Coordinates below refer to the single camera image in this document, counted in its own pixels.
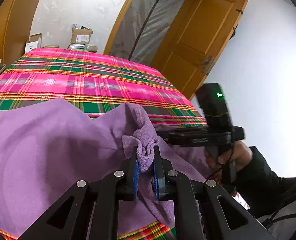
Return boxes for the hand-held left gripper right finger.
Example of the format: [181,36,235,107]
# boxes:
[153,145,275,240]

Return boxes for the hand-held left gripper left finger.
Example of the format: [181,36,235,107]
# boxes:
[18,145,140,240]

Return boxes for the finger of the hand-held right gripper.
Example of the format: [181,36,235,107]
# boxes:
[155,126,186,147]

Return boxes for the purple fleece garment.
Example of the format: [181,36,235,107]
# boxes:
[0,97,213,240]

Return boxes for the person's right hand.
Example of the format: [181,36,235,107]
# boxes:
[206,140,253,173]

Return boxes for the wooden door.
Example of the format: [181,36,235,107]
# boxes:
[158,0,250,99]

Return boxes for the pink plaid bed sheet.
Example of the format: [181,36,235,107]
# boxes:
[0,47,208,240]

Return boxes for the clear plastic door curtain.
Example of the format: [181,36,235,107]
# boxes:
[108,0,188,68]

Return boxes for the grey plastic package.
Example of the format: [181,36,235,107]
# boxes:
[68,42,98,53]

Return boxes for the brown cardboard box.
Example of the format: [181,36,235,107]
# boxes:
[70,24,94,45]

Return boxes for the person's grey trousers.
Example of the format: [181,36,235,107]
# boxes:
[258,200,296,240]

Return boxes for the small white cardboard box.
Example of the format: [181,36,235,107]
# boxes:
[26,33,42,53]

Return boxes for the wooden wardrobe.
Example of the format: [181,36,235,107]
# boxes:
[0,0,49,67]

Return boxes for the metal door handle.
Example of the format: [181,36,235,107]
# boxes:
[199,56,214,74]

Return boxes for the wooden door frame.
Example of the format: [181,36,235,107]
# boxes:
[103,0,206,60]

